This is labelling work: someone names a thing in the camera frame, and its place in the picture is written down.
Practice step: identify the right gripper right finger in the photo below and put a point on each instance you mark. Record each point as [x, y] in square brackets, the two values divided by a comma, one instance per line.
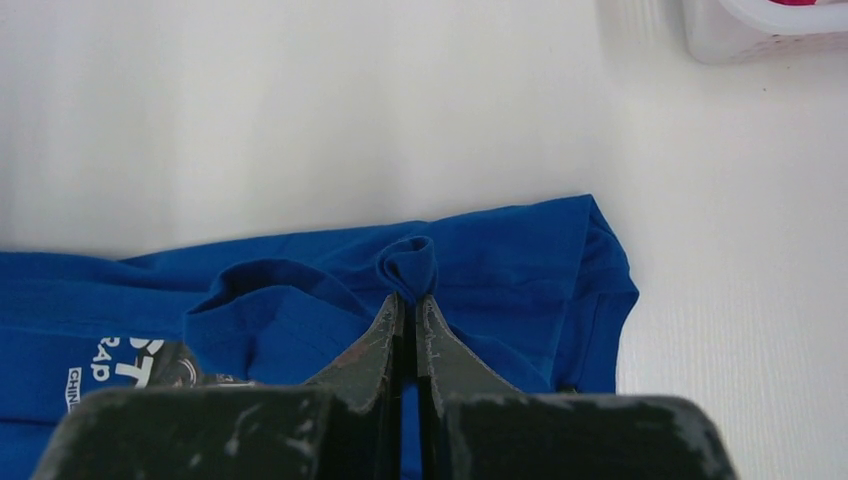
[476, 425]

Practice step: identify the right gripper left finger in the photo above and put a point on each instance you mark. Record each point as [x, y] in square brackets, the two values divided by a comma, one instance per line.
[342, 423]

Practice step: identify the blue printed t-shirt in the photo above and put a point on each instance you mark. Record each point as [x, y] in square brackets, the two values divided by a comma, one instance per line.
[540, 293]

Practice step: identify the white plastic laundry basket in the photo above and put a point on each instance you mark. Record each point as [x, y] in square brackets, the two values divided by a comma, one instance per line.
[729, 32]

